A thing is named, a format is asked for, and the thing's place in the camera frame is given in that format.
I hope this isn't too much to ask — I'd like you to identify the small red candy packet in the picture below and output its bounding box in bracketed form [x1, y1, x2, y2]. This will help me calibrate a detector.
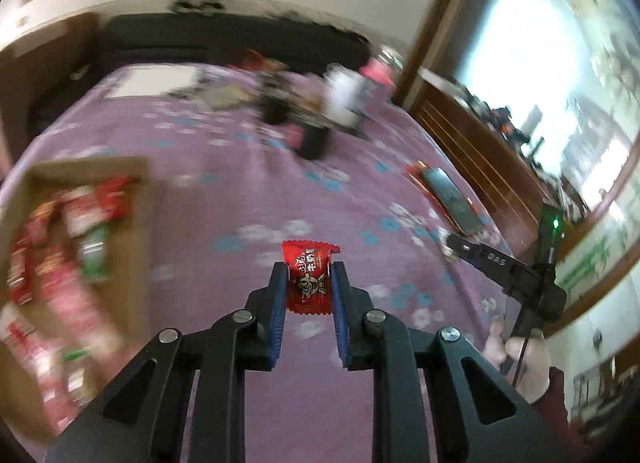
[282, 240, 341, 315]

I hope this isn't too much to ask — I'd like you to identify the green candy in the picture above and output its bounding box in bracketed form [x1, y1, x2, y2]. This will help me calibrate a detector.
[77, 223, 111, 283]

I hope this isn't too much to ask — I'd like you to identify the small pink bunny snack bag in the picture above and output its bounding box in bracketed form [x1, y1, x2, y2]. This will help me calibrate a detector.
[38, 251, 125, 363]

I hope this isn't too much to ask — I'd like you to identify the small red pillow candy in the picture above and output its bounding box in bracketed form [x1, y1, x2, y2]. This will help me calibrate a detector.
[96, 177, 136, 222]

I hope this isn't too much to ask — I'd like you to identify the red white figure snack packet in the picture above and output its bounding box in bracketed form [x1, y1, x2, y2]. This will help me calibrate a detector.
[1, 303, 56, 405]

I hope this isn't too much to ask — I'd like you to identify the red chocolate bar packet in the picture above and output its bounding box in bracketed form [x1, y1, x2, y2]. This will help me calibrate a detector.
[6, 232, 35, 306]

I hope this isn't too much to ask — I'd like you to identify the person's right hand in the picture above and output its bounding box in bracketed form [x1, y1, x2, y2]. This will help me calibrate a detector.
[483, 319, 551, 405]

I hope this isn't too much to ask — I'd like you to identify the black smartphone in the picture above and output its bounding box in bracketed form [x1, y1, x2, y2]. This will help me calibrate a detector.
[421, 167, 483, 237]

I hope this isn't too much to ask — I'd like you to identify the wooden sideboard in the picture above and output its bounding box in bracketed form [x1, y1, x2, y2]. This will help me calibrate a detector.
[399, 67, 591, 269]

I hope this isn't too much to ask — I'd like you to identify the purple floral tablecloth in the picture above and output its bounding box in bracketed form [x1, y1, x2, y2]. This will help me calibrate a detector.
[1, 67, 515, 462]

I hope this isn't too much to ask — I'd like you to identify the cardboard tray box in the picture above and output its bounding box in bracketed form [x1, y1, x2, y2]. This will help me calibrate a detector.
[1, 156, 153, 446]

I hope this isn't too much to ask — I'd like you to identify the black holder with corks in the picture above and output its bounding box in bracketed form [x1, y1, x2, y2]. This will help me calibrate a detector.
[257, 72, 359, 160]

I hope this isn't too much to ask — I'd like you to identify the white plastic cup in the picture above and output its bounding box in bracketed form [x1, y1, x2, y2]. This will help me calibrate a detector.
[323, 63, 367, 129]

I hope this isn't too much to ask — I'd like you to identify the pink sleeved thermos bottle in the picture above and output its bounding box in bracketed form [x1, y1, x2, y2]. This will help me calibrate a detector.
[358, 47, 402, 96]

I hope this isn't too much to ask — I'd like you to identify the white paper sheet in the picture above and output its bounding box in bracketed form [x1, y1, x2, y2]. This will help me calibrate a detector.
[106, 64, 200, 99]

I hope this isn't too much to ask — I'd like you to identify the black sofa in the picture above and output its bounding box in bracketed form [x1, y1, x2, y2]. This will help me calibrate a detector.
[96, 13, 371, 75]

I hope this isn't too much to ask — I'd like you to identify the brown armchair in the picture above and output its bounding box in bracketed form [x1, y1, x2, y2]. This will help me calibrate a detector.
[1, 12, 98, 163]

